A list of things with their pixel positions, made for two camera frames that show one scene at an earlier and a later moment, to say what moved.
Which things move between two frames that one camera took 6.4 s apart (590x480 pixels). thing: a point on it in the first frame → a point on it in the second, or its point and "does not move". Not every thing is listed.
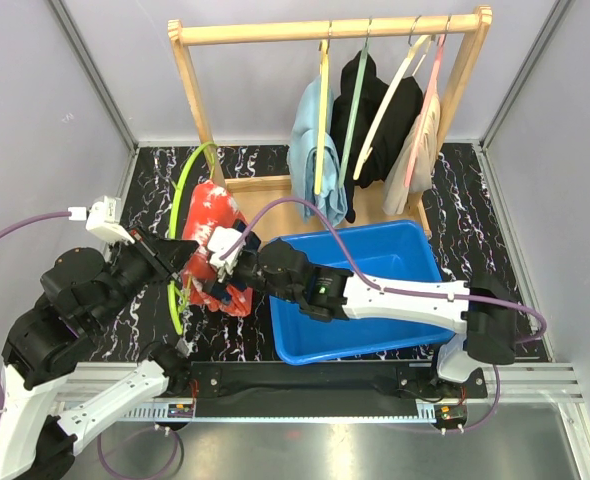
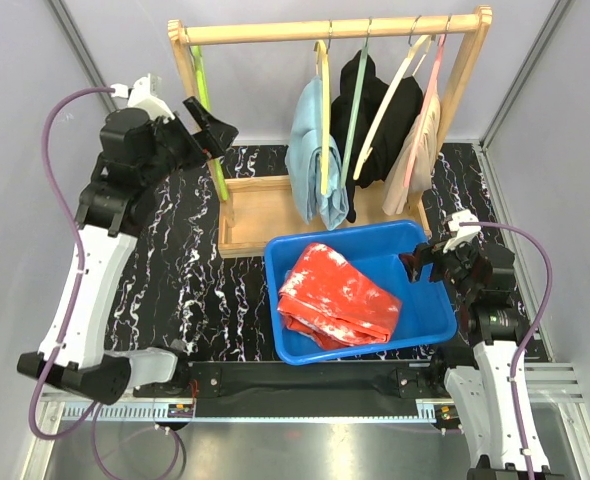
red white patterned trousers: x=209 y=207 → x=326 y=302
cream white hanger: x=417 y=46 does not move
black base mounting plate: x=283 y=390 does not move
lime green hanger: x=176 y=295 → x=207 y=104
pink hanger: x=439 y=51 does not move
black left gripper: x=174 y=253 → x=214 y=137
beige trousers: x=396 y=192 does not move
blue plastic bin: x=387 y=252 does not move
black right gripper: x=218 y=289 → x=423 y=253
